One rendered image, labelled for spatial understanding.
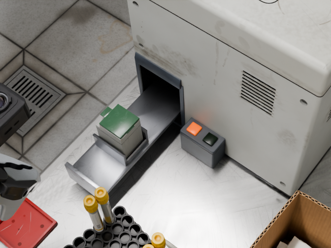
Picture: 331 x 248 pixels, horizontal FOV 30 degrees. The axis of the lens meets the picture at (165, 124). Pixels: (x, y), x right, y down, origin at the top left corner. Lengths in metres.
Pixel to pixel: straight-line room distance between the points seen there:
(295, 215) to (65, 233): 0.32
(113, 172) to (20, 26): 1.48
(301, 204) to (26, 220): 0.38
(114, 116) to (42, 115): 1.23
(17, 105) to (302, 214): 0.36
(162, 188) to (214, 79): 0.20
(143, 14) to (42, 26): 1.51
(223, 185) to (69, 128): 1.16
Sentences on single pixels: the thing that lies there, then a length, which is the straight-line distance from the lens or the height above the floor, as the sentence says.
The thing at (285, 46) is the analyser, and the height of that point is 1.17.
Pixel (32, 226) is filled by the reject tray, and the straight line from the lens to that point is 0.89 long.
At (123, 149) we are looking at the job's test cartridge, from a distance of 0.83.
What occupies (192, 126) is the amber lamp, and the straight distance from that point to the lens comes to 0.87.
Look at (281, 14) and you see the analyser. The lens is 0.67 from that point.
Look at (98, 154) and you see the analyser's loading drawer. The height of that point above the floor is 0.92.
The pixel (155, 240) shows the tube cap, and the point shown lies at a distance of 0.73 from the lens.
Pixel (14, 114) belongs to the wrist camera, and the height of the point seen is 1.19.
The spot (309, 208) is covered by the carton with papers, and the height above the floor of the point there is 1.00.
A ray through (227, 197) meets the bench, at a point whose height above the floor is 0.88.
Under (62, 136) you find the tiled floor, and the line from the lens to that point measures 1.98.
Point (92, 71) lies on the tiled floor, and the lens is 2.10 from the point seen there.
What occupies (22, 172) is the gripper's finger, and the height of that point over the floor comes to 1.08.
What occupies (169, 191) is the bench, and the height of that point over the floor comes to 0.87.
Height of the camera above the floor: 1.68
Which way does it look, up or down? 59 degrees down
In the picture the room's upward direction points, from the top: 6 degrees counter-clockwise
